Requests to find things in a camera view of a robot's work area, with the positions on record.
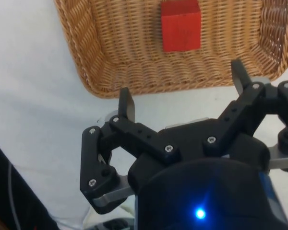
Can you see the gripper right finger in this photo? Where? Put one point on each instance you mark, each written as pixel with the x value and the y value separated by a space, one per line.
pixel 232 112

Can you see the wicker basket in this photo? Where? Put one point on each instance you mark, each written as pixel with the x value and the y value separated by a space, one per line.
pixel 124 48

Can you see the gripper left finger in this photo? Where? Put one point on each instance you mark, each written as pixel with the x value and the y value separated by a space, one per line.
pixel 91 163

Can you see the red cube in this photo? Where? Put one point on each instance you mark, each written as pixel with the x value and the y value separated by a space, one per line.
pixel 181 33

